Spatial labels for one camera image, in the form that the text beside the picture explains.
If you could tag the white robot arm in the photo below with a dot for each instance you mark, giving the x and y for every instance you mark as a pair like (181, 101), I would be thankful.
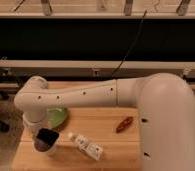
(166, 104)

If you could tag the green ceramic bowl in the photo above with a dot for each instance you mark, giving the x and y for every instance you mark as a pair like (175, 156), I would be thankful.
(56, 117)

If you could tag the white plastic bottle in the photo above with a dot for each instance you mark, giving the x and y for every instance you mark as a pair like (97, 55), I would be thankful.
(86, 146)

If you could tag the white ceramic cup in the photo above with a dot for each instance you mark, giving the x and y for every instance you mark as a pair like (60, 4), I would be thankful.
(43, 148)

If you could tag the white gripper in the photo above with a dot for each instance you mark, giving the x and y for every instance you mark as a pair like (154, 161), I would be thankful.
(33, 126)

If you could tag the red chili pepper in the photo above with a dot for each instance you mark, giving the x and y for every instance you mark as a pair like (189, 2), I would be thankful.
(124, 124)

